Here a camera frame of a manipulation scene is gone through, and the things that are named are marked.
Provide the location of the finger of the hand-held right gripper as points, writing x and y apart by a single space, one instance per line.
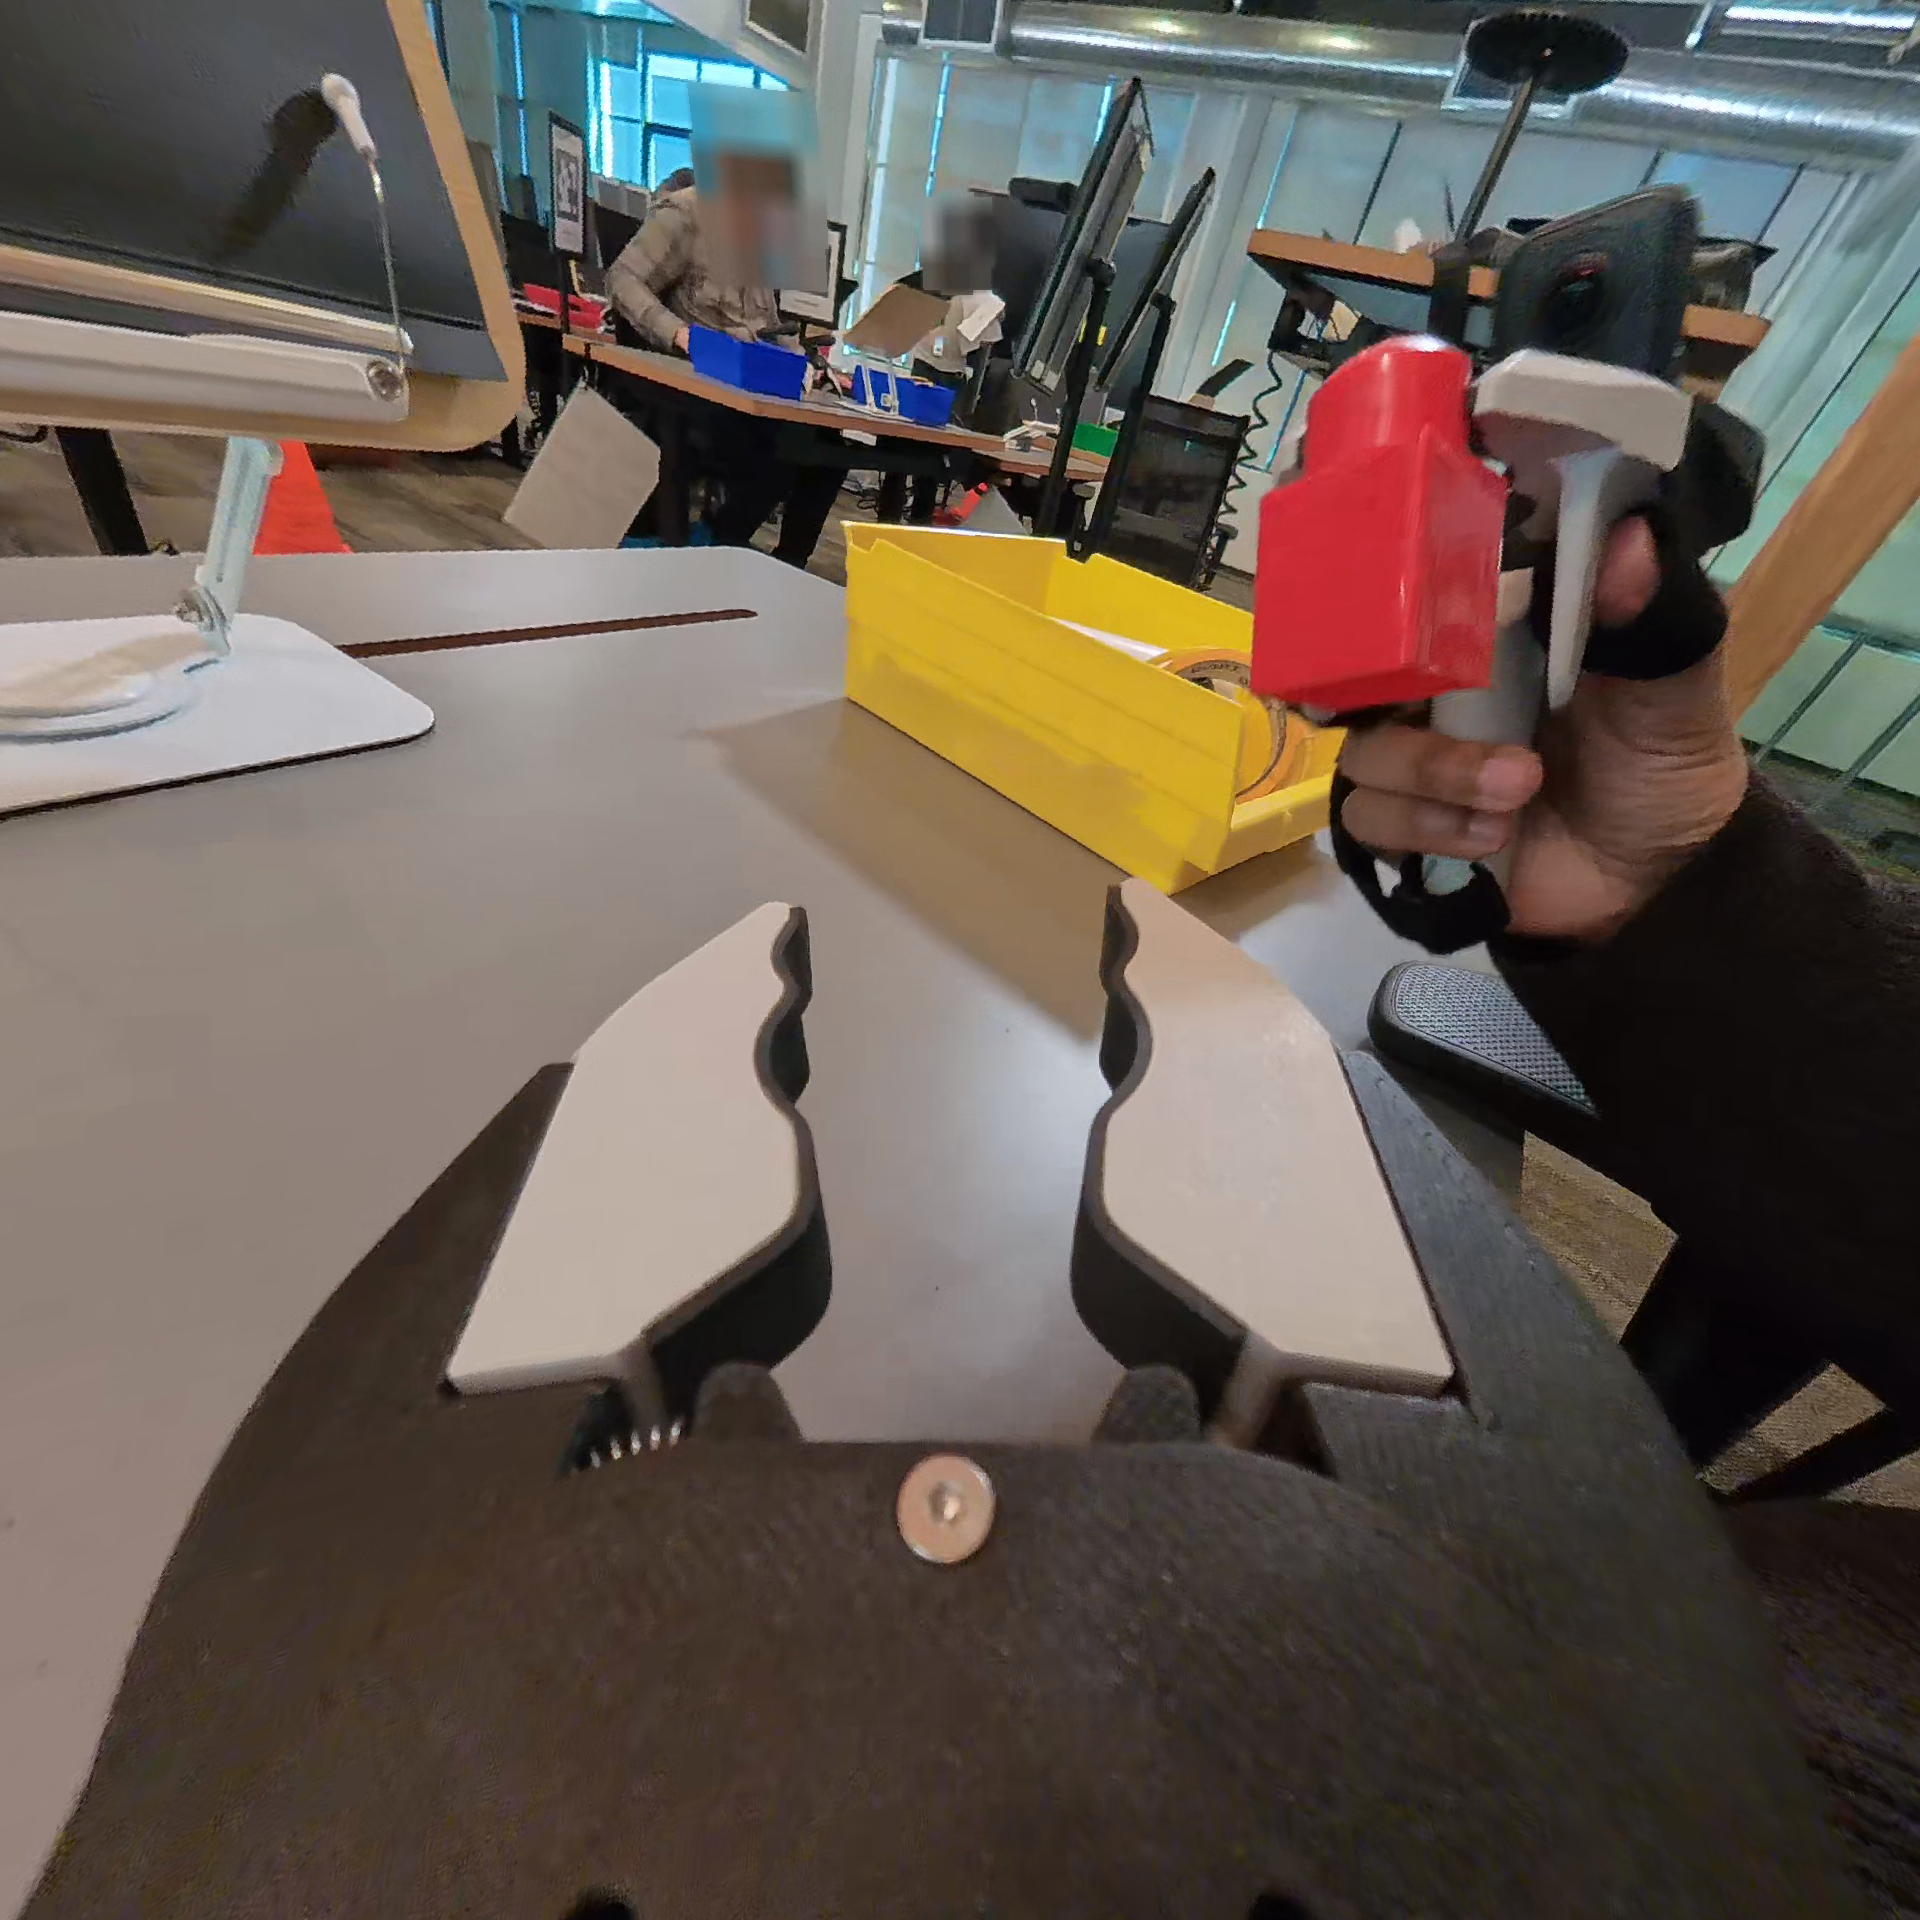
1589 411
1296 450

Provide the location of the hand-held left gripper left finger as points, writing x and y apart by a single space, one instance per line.
645 1184

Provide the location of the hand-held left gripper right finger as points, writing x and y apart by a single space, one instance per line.
1260 1184

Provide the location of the red toy block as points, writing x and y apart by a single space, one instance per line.
1381 556

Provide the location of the person's right forearm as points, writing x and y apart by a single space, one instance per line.
1771 1078

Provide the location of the red plastic object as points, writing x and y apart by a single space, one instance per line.
308 509

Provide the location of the person's right hand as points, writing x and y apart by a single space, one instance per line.
1635 795

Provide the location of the black mesh chair back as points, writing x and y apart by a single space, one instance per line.
1184 486

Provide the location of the tilted wooden desk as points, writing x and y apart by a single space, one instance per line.
1350 254

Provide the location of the black monitor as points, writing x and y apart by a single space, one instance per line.
1161 284
1089 240

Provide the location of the black disc lamp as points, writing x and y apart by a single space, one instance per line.
1547 44

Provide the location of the wooden pillar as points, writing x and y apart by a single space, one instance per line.
1829 540

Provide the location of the yellow tape roll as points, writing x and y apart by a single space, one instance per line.
1245 720

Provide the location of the yellow storage bin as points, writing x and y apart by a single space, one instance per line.
1021 690

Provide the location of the small blue bin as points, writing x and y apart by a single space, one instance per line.
748 360
909 402

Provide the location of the long wooden desk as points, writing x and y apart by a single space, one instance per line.
781 405

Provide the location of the grey board panel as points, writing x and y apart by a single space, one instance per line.
587 473

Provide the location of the small tag poster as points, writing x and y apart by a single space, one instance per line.
567 187

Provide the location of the silver laptop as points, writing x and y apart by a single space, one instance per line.
182 368

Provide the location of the silver ventilation duct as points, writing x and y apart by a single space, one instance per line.
1276 29

